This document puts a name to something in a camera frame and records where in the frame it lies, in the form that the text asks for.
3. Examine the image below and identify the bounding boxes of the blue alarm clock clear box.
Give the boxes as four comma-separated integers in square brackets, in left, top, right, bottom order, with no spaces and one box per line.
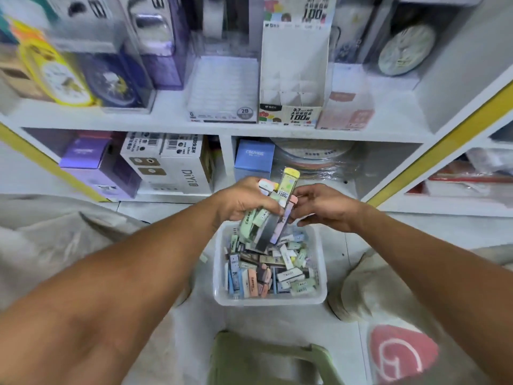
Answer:
[48,34,157,114]

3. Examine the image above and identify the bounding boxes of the white cardboard display carton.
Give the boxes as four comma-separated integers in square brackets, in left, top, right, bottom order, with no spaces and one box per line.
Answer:
[259,0,338,128]

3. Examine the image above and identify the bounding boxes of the person's right forearm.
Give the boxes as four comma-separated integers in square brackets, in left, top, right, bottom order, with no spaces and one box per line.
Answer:
[353,203,513,385]

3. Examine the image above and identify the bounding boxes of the yellow alarm clock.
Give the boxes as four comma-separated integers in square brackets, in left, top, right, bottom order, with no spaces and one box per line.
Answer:
[16,20,97,107]

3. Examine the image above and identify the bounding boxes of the purple box silver clock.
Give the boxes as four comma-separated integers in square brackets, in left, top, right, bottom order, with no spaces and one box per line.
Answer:
[118,0,191,91]

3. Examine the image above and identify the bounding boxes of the large white printed box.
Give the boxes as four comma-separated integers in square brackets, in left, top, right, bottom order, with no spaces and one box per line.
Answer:
[160,134,216,195]

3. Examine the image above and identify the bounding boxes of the red and white packets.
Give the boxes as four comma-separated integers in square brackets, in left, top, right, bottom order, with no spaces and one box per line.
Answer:
[405,148,513,198]

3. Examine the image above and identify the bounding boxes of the white round wall clock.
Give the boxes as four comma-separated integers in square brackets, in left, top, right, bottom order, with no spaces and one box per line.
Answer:
[378,24,437,77]

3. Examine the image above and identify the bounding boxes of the person's right hand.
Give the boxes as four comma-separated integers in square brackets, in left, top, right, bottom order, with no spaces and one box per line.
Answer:
[289,183,364,234]

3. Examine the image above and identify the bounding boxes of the green lead case yellow cap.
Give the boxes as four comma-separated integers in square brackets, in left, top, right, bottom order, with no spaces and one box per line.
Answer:
[277,168,301,209]

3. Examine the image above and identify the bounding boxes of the green plastic stool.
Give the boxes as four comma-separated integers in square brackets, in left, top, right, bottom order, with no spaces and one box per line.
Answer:
[208,330,346,385]

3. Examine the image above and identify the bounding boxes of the pink flat box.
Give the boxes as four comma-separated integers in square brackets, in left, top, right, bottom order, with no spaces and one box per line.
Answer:
[316,90,376,131]

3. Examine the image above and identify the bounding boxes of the clear plastic bin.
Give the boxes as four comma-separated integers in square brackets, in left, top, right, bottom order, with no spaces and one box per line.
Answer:
[212,220,328,307]

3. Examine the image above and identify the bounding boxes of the wrapped stack of round plates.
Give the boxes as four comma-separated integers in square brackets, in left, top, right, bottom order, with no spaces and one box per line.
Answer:
[270,138,358,182]

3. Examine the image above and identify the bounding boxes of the grey lead case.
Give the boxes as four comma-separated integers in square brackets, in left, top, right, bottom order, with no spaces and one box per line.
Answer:
[255,214,281,254]

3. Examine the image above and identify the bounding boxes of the person's right leg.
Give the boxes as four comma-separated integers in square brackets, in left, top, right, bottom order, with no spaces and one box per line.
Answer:
[328,244,513,385]

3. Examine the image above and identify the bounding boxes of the white floral box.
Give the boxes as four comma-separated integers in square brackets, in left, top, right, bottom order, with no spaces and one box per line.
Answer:
[332,3,376,64]

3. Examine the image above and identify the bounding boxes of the pale green lead case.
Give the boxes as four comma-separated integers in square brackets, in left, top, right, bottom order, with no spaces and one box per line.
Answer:
[238,208,273,242]

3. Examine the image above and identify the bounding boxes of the pile of pastel lead cases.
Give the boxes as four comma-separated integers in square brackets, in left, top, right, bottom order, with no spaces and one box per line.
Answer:
[223,230,320,299]

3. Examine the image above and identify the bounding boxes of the purple cardboard box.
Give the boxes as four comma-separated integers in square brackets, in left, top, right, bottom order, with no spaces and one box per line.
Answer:
[59,131,142,200]

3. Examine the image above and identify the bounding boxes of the person's left forearm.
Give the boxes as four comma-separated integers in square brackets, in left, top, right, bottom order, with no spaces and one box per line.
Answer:
[0,195,227,385]

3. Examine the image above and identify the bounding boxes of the pink purple lead case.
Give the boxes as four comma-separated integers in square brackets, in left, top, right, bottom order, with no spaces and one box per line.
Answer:
[270,195,300,245]

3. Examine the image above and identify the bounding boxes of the blue cardboard box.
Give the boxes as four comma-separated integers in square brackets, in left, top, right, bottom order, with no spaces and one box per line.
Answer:
[234,139,276,183]

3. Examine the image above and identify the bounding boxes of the white lead refill box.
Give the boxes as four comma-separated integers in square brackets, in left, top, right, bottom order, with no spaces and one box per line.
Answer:
[187,55,260,124]

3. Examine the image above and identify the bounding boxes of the person's left hand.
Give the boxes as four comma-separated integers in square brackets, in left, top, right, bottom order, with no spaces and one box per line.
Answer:
[216,177,286,234]

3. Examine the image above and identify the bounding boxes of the white shelf unit yellow trim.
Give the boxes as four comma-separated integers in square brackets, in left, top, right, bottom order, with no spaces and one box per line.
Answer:
[0,0,513,218]

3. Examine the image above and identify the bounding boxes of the small white printed box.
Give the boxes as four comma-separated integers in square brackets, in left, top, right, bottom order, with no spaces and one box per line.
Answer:
[120,132,166,186]

